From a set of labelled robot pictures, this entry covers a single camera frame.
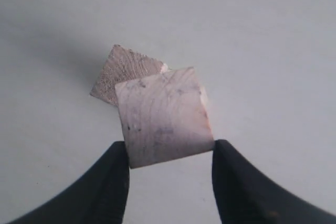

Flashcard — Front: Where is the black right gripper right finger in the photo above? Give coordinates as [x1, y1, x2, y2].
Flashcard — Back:
[212, 140, 335, 224]

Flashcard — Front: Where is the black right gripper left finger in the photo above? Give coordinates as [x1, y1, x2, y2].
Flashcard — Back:
[12, 141, 130, 223]

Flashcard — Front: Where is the medium small wooden cube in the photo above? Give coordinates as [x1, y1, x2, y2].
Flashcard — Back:
[90, 45, 169, 106]

